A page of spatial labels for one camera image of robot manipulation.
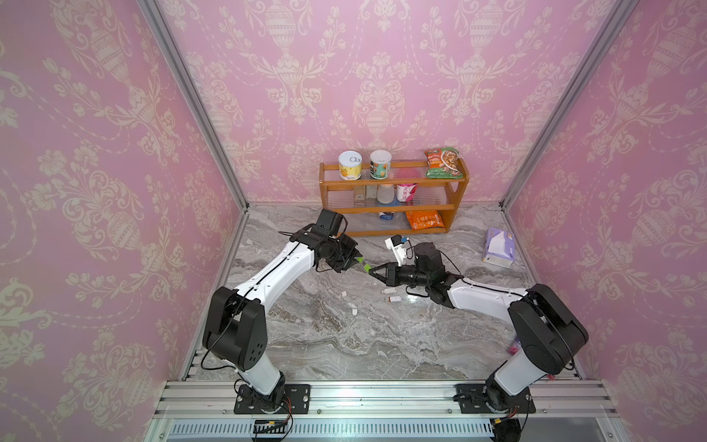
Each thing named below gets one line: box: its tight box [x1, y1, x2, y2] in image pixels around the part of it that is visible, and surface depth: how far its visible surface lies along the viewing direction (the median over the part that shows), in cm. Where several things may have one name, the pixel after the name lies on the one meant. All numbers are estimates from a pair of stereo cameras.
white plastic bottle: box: [376, 184, 395, 205], surface depth 102 cm
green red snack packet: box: [424, 147, 464, 180], surface depth 91 cm
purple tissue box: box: [481, 227, 516, 268], surface depth 102 cm
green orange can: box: [370, 149, 393, 180], surface depth 88 cm
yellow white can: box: [337, 150, 363, 181], surface depth 88 cm
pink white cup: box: [395, 182, 418, 203], surface depth 99 cm
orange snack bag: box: [405, 209, 445, 231], surface depth 112 cm
